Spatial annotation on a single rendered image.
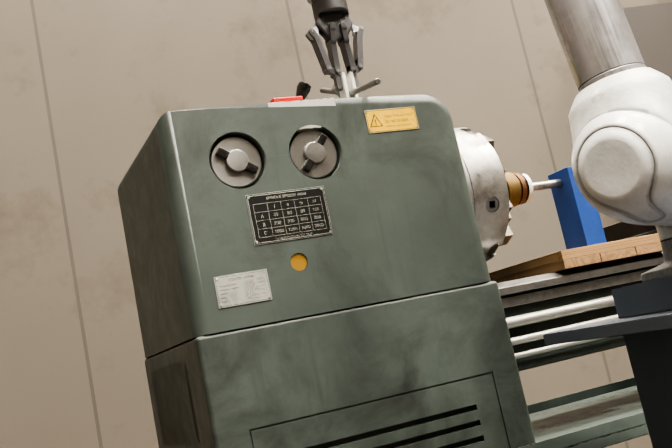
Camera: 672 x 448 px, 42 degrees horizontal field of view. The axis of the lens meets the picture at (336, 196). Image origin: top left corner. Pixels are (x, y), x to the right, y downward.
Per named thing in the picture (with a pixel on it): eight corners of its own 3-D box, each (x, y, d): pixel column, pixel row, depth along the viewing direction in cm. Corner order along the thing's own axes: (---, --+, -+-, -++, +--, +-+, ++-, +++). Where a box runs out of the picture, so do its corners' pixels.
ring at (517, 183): (494, 168, 201) (526, 164, 205) (473, 178, 210) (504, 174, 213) (503, 208, 200) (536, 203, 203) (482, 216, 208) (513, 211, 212)
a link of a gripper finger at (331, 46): (335, 21, 184) (329, 21, 183) (342, 72, 182) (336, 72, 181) (328, 29, 187) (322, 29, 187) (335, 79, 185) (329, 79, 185)
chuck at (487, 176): (492, 237, 180) (443, 104, 191) (427, 288, 207) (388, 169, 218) (527, 231, 184) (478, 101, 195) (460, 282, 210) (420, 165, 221)
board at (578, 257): (565, 269, 186) (560, 250, 186) (477, 293, 218) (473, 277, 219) (671, 248, 198) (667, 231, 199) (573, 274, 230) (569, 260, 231)
